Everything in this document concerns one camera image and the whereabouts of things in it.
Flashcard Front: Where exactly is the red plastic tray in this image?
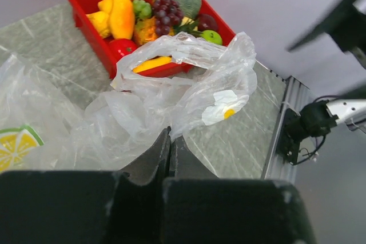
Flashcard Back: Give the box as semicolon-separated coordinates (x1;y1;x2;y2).
65;0;237;79

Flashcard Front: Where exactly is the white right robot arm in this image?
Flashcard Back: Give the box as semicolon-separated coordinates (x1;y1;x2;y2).
284;0;365;142

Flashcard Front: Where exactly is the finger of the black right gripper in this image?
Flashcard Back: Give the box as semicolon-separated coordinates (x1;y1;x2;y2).
287;0;365;53

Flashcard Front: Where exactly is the red fake apple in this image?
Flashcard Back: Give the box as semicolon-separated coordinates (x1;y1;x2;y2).
109;39;138;61

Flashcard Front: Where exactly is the yellow orange fake mango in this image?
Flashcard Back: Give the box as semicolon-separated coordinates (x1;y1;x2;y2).
109;0;135;39

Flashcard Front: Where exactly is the yellow fake lemon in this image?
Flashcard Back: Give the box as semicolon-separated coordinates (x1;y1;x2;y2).
97;0;113;14

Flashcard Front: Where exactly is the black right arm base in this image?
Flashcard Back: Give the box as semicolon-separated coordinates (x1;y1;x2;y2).
276;109;304;165

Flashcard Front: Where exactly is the dark red fake plum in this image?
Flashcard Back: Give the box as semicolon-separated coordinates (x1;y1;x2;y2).
196;14;218;32

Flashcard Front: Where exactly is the green fake grape bunch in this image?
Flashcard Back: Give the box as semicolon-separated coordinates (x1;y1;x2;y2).
132;0;152;20

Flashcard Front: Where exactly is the clear plastic bag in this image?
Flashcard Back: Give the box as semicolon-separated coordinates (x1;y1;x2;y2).
1;33;257;171

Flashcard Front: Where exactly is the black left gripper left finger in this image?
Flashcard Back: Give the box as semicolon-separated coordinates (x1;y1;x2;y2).
1;128;171;243

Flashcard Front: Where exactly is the orange fake pineapple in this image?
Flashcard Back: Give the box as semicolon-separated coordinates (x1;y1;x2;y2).
132;17;202;46

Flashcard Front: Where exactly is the purple fake grape bunch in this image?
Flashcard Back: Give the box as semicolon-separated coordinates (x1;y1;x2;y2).
153;0;184;37

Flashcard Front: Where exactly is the aluminium mounting rail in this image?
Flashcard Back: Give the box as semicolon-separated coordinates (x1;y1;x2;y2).
261;77;312;184

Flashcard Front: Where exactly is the green fake apple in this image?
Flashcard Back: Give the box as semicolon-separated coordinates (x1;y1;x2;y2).
200;30;223;46

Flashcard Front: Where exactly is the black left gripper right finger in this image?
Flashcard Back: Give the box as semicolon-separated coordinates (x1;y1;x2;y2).
162;138;316;243

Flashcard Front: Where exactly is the bumpy yellow fake citron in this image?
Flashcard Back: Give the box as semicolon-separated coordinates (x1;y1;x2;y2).
86;11;112;39

